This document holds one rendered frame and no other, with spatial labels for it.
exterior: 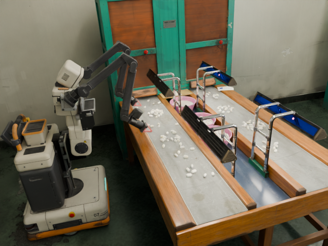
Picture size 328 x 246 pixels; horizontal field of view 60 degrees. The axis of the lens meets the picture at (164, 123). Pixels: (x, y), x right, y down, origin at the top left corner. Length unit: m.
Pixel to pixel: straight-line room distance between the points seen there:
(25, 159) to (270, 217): 1.67
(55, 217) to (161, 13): 2.06
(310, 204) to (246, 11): 2.84
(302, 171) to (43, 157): 1.77
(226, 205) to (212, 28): 2.01
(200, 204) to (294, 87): 3.50
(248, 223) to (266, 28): 3.12
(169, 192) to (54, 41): 2.57
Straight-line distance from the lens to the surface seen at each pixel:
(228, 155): 1.46
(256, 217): 1.71
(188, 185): 1.81
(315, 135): 1.77
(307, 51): 4.81
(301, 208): 1.89
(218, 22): 3.19
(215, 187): 1.80
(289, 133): 2.40
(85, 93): 2.00
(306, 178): 1.98
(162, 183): 1.79
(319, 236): 2.36
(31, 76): 3.90
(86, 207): 2.49
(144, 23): 2.91
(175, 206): 1.63
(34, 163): 2.28
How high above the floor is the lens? 1.89
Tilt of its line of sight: 27 degrees down
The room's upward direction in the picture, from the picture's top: 4 degrees counter-clockwise
